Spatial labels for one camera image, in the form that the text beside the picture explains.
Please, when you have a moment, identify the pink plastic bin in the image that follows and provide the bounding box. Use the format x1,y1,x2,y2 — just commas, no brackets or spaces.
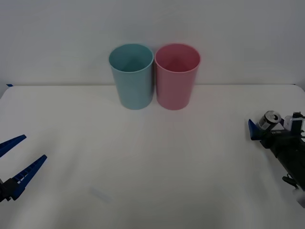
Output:
154,43,201,111

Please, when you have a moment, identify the black drink can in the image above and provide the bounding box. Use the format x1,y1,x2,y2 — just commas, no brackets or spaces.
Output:
258,110,281,131

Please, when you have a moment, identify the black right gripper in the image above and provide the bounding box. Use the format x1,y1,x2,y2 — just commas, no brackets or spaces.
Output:
247,119,305,158

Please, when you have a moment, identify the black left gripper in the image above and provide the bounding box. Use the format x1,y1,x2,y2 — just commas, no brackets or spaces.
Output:
0,134,48,204

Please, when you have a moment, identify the pale blue plastic bin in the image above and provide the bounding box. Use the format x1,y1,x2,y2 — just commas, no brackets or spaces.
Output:
108,43,154,111

